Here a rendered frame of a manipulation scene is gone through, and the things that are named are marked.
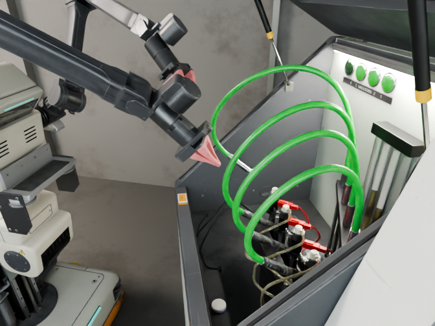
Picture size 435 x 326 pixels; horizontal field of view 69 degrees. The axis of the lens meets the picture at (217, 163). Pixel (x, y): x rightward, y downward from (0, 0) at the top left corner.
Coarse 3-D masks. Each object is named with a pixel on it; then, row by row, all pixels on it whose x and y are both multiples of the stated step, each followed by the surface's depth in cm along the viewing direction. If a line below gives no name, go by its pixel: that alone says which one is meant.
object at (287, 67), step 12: (264, 72) 79; (312, 72) 77; (324, 72) 76; (240, 84) 82; (336, 84) 77; (228, 96) 84; (216, 108) 86; (348, 108) 79; (216, 144) 91; (228, 156) 92; (348, 156) 84
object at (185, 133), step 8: (176, 120) 72; (184, 120) 72; (168, 128) 72; (176, 128) 72; (184, 128) 72; (192, 128) 73; (200, 128) 74; (176, 136) 73; (184, 136) 72; (192, 136) 73; (200, 136) 72; (184, 144) 73; (192, 144) 73; (176, 152) 76
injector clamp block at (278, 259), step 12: (276, 216) 96; (264, 228) 91; (252, 240) 94; (276, 240) 92; (264, 252) 83; (276, 252) 83; (288, 264) 84; (300, 264) 80; (264, 276) 85; (276, 276) 76; (276, 288) 76; (264, 300) 87
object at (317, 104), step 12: (300, 108) 66; (336, 108) 67; (276, 120) 66; (348, 120) 69; (348, 132) 72; (240, 156) 69; (228, 168) 70; (228, 180) 71; (348, 180) 78; (228, 192) 73; (348, 192) 79; (228, 204) 75
